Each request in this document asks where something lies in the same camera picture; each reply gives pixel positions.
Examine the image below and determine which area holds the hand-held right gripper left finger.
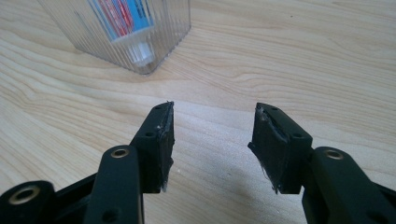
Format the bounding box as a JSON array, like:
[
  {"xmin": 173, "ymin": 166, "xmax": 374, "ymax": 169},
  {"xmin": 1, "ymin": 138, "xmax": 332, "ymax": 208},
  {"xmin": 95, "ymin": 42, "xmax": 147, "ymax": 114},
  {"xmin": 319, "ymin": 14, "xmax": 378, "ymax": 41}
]
[{"xmin": 129, "ymin": 101, "xmax": 176, "ymax": 194}]

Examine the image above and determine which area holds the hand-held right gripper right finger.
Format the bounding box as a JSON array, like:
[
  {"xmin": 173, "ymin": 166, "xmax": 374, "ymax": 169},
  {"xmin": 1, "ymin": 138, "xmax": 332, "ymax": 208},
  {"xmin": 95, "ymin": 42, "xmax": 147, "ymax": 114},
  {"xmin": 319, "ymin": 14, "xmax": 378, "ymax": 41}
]
[{"xmin": 247, "ymin": 102, "xmax": 314, "ymax": 194}]

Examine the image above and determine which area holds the clear ribbed plastic container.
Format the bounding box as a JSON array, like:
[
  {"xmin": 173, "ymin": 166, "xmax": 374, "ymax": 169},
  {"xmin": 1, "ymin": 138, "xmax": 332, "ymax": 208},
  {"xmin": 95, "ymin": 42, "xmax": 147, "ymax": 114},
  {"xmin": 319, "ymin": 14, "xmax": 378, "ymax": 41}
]
[{"xmin": 36, "ymin": 0, "xmax": 192, "ymax": 76}]

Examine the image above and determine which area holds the blue and red toothpaste tube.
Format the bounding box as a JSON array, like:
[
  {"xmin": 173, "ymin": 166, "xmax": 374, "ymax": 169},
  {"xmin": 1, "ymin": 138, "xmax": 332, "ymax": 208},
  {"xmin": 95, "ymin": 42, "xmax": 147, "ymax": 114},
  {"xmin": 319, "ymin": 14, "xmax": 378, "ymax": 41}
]
[{"xmin": 86, "ymin": 0, "xmax": 156, "ymax": 67}]

